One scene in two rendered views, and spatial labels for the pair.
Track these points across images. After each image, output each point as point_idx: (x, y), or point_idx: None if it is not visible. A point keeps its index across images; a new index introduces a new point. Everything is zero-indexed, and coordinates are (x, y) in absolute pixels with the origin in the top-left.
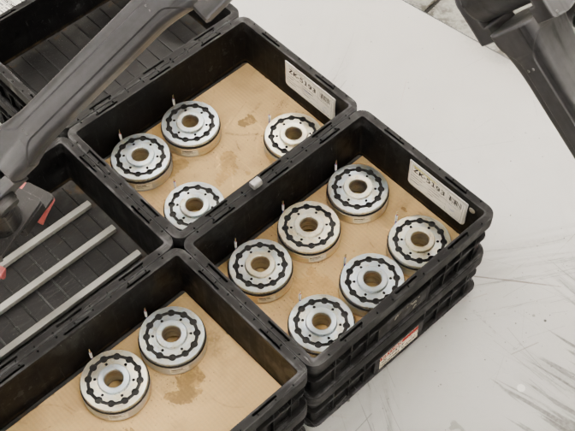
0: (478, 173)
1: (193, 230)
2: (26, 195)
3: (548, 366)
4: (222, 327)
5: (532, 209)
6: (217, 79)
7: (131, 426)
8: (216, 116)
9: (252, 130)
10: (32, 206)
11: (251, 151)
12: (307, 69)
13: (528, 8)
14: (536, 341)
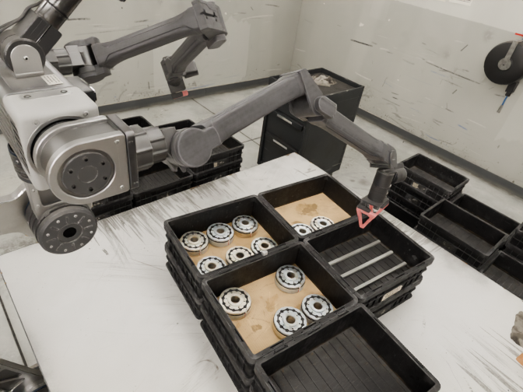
0: (128, 316)
1: (294, 243)
2: (368, 201)
3: (154, 234)
4: None
5: (115, 292)
6: None
7: None
8: (275, 320)
9: (254, 320)
10: (364, 198)
11: (257, 308)
12: (222, 308)
13: (203, 34)
14: (152, 242)
